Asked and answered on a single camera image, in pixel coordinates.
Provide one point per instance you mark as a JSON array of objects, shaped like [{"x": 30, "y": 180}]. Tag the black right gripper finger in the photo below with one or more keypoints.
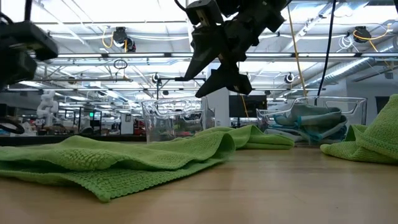
[
  {"x": 208, "y": 46},
  {"x": 227, "y": 81}
]

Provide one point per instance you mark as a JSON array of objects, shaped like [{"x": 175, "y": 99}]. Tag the white building column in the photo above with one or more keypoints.
[{"x": 219, "y": 109}]

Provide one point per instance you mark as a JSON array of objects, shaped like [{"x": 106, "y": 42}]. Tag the black monitor screen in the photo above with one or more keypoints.
[{"x": 258, "y": 105}]

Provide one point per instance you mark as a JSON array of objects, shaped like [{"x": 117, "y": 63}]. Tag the black metal gantry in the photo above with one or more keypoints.
[{"x": 182, "y": 79}]

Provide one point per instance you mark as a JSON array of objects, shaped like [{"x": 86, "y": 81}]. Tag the clear plastic bin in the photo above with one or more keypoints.
[
  {"x": 174, "y": 109},
  {"x": 357, "y": 105}
]

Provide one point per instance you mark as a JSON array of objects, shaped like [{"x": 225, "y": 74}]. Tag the white robot figure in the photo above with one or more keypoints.
[{"x": 48, "y": 105}]

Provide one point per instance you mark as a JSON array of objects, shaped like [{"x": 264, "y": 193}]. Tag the ceiling rail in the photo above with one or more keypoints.
[{"x": 124, "y": 55}]

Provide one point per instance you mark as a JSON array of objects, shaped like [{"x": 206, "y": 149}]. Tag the black aluminium table frame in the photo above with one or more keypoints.
[{"x": 62, "y": 140}]

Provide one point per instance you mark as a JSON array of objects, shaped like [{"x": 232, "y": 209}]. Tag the silver ceiling duct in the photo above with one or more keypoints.
[{"x": 351, "y": 67}]

